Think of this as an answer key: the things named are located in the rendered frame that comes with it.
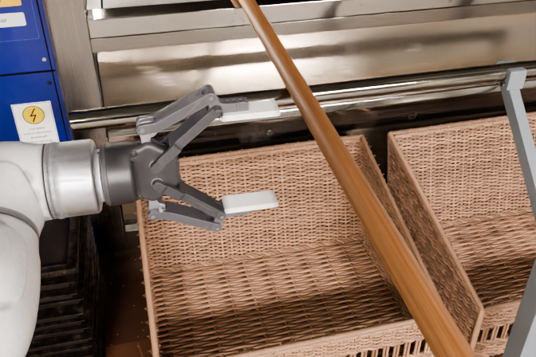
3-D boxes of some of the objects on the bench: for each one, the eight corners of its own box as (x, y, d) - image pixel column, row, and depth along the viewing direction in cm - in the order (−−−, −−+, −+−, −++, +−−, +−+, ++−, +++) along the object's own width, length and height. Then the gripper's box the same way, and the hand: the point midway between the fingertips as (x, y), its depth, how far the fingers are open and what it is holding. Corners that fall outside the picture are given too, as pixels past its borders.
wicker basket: (141, 253, 148) (127, 161, 133) (355, 218, 159) (364, 130, 144) (159, 431, 109) (142, 329, 93) (441, 368, 120) (467, 268, 105)
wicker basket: (372, 217, 160) (383, 128, 144) (554, 186, 171) (583, 101, 156) (465, 366, 120) (494, 266, 105) (694, 312, 132) (750, 216, 117)
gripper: (85, 66, 67) (271, 51, 71) (115, 234, 81) (269, 213, 85) (83, 96, 61) (286, 77, 65) (115, 273, 75) (281, 249, 79)
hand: (268, 156), depth 75 cm, fingers open, 13 cm apart
